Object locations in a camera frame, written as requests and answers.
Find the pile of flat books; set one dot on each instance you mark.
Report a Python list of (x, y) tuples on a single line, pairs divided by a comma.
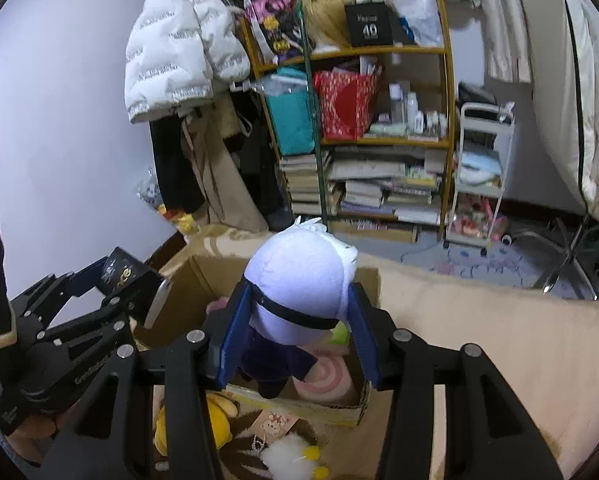
[(379, 180)]

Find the dark hanging garment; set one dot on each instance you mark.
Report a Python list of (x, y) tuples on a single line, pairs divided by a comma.
[(259, 170)]

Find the green metal pole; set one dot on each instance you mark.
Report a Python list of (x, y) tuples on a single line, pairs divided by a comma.
[(313, 110)]

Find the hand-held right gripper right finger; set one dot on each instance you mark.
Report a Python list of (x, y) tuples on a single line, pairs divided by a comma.
[(367, 340)]

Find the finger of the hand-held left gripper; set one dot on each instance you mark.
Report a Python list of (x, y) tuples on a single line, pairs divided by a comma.
[(74, 282), (94, 322)]

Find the cardboard box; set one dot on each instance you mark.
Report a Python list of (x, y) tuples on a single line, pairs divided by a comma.
[(189, 285)]

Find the red gift bag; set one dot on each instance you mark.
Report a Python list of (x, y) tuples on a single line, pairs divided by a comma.
[(344, 105)]

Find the pink frilly pouch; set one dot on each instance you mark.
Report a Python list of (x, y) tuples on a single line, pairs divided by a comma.
[(274, 422)]

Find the clear plastic bag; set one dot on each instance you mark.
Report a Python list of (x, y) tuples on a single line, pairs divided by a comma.
[(279, 85)]

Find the green packet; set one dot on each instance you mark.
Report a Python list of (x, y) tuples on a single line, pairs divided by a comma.
[(340, 334)]

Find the white fluffy plush toy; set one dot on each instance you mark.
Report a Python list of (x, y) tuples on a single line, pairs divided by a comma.
[(287, 455)]

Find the wooden shelf unit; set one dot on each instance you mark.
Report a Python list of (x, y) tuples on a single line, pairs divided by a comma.
[(379, 143)]

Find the beige hanging coat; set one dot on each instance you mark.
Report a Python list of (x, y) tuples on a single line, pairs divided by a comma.
[(219, 180)]

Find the light blue cloth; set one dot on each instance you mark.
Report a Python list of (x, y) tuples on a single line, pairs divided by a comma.
[(479, 165)]

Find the pink plush toy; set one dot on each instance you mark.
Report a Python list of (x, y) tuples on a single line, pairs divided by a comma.
[(218, 304)]

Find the pink packaged toys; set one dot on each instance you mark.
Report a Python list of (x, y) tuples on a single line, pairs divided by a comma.
[(477, 220)]

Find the white puffer jacket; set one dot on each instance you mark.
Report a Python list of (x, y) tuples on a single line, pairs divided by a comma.
[(174, 45)]

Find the teal bag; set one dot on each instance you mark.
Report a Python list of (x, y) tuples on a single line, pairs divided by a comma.
[(289, 120)]

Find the white-haired blindfolded plush doll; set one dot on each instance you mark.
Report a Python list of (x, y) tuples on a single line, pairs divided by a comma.
[(299, 280)]

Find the black pink printed tote bag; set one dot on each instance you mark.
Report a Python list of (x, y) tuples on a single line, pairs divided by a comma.
[(274, 20)]

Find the cluster of cosmetic bottles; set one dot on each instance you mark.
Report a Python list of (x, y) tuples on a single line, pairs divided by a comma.
[(409, 110)]

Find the white plastic bag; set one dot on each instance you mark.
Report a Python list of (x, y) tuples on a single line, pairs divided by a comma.
[(414, 5)]

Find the stack of books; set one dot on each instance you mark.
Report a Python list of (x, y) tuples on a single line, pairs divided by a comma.
[(304, 185)]

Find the plastic bag of toys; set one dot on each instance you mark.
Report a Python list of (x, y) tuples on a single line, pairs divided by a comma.
[(179, 220)]

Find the white trolley cart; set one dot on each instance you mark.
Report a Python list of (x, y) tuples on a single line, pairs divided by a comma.
[(479, 187)]

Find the yellow plush toy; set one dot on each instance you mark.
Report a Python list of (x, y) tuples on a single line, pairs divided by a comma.
[(220, 425)]

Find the black tissue packet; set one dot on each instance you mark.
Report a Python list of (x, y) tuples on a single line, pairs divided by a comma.
[(124, 272)]

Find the black box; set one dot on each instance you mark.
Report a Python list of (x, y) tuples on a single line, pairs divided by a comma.
[(368, 27)]

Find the pink swirl roll plush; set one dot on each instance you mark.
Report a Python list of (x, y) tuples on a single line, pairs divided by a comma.
[(324, 380)]

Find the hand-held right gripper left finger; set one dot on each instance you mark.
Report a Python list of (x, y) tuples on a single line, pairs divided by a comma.
[(232, 330)]

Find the patterned floor mat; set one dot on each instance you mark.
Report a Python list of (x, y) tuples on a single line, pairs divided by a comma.
[(479, 265)]

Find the black hanging coat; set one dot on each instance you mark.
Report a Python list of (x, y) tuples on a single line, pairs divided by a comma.
[(174, 170)]

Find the blonde wig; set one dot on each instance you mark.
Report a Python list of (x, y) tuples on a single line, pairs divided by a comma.
[(327, 20)]

